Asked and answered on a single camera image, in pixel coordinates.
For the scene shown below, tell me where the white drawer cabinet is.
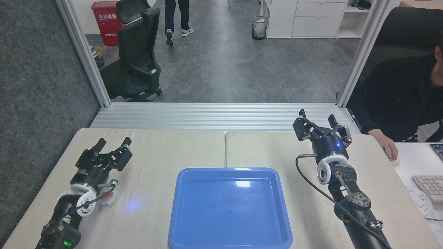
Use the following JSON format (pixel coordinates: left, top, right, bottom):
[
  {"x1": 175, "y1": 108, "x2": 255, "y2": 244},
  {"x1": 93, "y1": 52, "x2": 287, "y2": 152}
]
[{"x1": 260, "y1": 0, "x2": 372, "y2": 38}]

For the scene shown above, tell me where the black mesh office chair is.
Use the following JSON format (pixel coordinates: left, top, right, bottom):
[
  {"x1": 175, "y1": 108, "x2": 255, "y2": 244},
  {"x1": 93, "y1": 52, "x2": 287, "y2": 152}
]
[{"x1": 100, "y1": 0, "x2": 162, "y2": 102}]

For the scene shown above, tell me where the silver aluminium post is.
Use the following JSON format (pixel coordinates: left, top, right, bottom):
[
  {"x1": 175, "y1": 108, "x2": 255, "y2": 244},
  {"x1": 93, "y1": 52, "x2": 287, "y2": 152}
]
[
  {"x1": 55, "y1": 0, "x2": 112, "y2": 108},
  {"x1": 336, "y1": 0, "x2": 391, "y2": 108}
]

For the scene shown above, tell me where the walking person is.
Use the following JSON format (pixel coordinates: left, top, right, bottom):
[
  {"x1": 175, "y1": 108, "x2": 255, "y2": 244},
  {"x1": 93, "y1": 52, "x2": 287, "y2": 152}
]
[{"x1": 164, "y1": 0, "x2": 194, "y2": 46}]

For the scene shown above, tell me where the black wire waste bin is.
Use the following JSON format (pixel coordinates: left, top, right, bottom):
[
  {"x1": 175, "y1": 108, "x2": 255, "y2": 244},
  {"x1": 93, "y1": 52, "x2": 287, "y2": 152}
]
[{"x1": 251, "y1": 16, "x2": 269, "y2": 40}]

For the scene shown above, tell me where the seated person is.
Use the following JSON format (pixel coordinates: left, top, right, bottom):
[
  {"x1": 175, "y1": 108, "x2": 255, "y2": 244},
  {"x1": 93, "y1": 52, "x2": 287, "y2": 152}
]
[{"x1": 346, "y1": 45, "x2": 443, "y2": 143}]

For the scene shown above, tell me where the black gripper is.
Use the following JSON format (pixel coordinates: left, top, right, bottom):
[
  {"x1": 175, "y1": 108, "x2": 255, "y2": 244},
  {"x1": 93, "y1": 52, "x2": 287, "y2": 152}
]
[
  {"x1": 71, "y1": 137, "x2": 133, "y2": 190},
  {"x1": 293, "y1": 109, "x2": 353, "y2": 162}
]

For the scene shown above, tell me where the red fire extinguisher box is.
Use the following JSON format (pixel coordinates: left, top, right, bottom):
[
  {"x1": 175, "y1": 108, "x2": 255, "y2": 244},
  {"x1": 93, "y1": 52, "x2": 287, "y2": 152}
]
[{"x1": 91, "y1": 1, "x2": 123, "y2": 46}]

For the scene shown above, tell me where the silver aluminium rail base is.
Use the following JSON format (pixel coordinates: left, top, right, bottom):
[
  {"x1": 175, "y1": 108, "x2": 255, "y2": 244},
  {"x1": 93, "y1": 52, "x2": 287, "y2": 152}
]
[{"x1": 90, "y1": 102, "x2": 362, "y2": 134}]

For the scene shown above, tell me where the white power strip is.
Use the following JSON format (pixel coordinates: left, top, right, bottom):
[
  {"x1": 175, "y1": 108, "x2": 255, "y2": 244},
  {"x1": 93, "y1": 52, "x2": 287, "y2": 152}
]
[{"x1": 406, "y1": 186, "x2": 433, "y2": 216}]

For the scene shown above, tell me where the blue plastic tray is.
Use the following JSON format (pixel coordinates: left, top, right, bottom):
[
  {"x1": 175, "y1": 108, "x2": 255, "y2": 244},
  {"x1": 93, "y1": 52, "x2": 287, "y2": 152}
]
[{"x1": 168, "y1": 167, "x2": 293, "y2": 249}]

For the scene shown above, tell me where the dark phone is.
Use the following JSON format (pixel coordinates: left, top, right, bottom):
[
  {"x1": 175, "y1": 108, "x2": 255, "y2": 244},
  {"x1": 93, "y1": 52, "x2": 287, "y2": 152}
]
[{"x1": 429, "y1": 143, "x2": 443, "y2": 161}]

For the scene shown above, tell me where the grey felt partition panel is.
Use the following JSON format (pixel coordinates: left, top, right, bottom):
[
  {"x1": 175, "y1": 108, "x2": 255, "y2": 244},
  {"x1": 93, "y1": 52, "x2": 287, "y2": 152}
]
[{"x1": 0, "y1": 0, "x2": 101, "y2": 242}]

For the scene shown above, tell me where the person's hand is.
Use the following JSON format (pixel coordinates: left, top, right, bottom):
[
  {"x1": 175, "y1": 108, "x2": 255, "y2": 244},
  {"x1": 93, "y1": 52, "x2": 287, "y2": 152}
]
[{"x1": 368, "y1": 129, "x2": 398, "y2": 162}]

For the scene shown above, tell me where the switch part with green cap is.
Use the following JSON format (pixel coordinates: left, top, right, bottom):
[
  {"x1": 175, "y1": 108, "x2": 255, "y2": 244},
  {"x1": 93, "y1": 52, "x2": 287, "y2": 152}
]
[{"x1": 100, "y1": 179, "x2": 119, "y2": 207}]

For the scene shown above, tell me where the black high-back chair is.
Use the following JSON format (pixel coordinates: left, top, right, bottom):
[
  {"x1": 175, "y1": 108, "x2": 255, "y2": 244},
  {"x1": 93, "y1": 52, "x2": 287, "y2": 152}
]
[{"x1": 353, "y1": 6, "x2": 443, "y2": 87}]

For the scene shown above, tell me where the small cardboard box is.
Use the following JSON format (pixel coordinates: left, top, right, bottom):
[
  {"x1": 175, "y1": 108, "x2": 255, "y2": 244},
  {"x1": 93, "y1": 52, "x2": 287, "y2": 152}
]
[{"x1": 90, "y1": 45, "x2": 104, "y2": 68}]

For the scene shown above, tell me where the white keyboard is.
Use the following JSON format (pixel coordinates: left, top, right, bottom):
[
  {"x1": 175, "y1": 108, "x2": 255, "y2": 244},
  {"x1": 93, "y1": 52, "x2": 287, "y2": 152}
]
[{"x1": 411, "y1": 175, "x2": 443, "y2": 204}]

